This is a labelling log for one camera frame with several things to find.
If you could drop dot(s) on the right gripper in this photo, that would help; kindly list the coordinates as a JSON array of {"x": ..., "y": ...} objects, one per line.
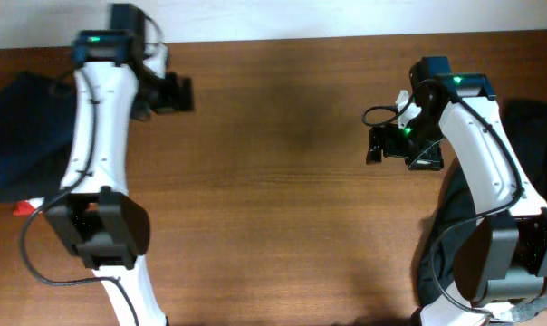
[{"x": 381, "y": 145}]

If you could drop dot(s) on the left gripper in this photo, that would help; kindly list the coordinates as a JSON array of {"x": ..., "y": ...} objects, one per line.
[{"x": 181, "y": 93}]

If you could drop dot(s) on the dark blue shorts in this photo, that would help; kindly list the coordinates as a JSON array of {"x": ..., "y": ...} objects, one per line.
[{"x": 36, "y": 112}]

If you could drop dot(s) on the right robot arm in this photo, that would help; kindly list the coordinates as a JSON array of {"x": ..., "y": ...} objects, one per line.
[{"x": 500, "y": 271}]

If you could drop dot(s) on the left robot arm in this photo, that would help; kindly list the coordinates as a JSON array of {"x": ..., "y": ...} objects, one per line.
[{"x": 119, "y": 77}]

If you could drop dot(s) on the black folded cloth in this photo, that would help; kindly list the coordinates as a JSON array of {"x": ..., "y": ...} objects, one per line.
[{"x": 31, "y": 173}]

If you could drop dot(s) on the red and white folded garment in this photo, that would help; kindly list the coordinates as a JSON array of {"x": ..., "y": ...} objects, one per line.
[{"x": 26, "y": 207}]

